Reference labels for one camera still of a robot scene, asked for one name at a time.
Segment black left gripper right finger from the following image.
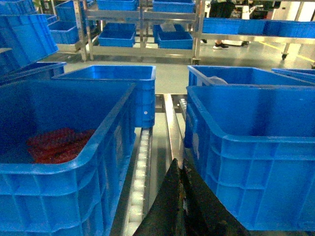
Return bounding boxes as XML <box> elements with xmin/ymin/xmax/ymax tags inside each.
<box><xmin>182</xmin><ymin>159</ymin><xmax>250</xmax><ymax>236</ymax></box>

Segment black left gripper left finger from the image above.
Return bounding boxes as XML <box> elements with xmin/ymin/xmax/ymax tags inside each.
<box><xmin>134</xmin><ymin>159</ymin><xmax>185</xmax><ymax>236</ymax></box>

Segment large blue plastic crate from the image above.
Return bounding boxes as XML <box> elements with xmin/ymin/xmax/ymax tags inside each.
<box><xmin>185</xmin><ymin>85</ymin><xmax>315</xmax><ymax>231</ymax></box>

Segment blue tray lower right shelf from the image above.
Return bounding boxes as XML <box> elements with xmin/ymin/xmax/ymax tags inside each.
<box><xmin>153</xmin><ymin>24</ymin><xmax>193</xmax><ymax>50</ymax></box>

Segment blue tray shelf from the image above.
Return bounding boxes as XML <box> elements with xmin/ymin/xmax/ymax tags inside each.
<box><xmin>98</xmin><ymin>23</ymin><xmax>136</xmax><ymax>47</ymax></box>
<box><xmin>153</xmin><ymin>24</ymin><xmax>193</xmax><ymax>50</ymax></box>

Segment long blue crate right shelf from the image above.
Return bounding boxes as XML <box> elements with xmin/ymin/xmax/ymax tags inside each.
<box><xmin>202</xmin><ymin>17</ymin><xmax>315</xmax><ymax>39</ymax></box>

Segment blue tray lower left shelf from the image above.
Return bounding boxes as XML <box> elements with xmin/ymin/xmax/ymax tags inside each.
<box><xmin>98</xmin><ymin>23</ymin><xmax>136</xmax><ymax>47</ymax></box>

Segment metal shelf rack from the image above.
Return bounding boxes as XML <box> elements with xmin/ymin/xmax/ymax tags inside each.
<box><xmin>49</xmin><ymin>0</ymin><xmax>205</xmax><ymax>65</ymax></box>

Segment white roller track left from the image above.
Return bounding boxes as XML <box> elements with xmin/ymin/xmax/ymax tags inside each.
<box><xmin>122</xmin><ymin>128</ymin><xmax>152</xmax><ymax>236</ymax></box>

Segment blue crate with red contents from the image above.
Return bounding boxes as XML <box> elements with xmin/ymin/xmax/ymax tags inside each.
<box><xmin>0</xmin><ymin>79</ymin><xmax>135</xmax><ymax>236</ymax></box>

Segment red items in crate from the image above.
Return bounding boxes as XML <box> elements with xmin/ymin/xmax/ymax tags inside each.
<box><xmin>26</xmin><ymin>128</ymin><xmax>95</xmax><ymax>164</ymax></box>

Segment blue crate behind right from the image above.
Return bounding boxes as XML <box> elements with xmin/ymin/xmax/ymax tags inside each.
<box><xmin>188</xmin><ymin>65</ymin><xmax>315</xmax><ymax>86</ymax></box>

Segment blue crate behind left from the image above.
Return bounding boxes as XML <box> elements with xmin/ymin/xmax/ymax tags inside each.
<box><xmin>52</xmin><ymin>65</ymin><xmax>156</xmax><ymax>128</ymax></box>

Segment person in black shoes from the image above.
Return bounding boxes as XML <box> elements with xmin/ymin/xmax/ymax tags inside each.
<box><xmin>202</xmin><ymin>0</ymin><xmax>248</xmax><ymax>34</ymax></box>

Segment tilted blue crate far left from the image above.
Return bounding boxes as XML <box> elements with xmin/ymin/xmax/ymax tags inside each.
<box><xmin>0</xmin><ymin>14</ymin><xmax>58</xmax><ymax>75</ymax></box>

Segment metal conveyor rail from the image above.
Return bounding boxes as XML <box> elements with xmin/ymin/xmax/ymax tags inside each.
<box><xmin>156</xmin><ymin>93</ymin><xmax>187</xmax><ymax>168</ymax></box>

